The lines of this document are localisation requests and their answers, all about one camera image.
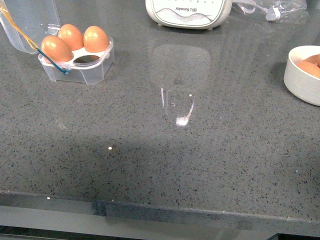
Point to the brown egg back right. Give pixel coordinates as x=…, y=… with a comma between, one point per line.
x=95, y=40

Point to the clear plastic egg box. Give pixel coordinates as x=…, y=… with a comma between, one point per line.
x=39, y=19

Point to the white round bowl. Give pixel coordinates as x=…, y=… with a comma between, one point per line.
x=300, y=83

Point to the brown egg back left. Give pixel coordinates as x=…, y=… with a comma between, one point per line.
x=72, y=36

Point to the white Joyoung kitchen appliance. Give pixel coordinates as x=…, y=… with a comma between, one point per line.
x=189, y=14

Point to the blue rubber band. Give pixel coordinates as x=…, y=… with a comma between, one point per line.
x=63, y=70

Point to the brown egg front left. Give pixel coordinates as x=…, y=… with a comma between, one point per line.
x=56, y=49

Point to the yellow rubber band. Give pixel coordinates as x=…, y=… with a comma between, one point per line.
x=8, y=16

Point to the brown egg in bowl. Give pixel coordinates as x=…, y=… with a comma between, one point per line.
x=309, y=68
x=314, y=59

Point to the clear plastic bag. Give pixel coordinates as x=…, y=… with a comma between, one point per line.
x=275, y=11

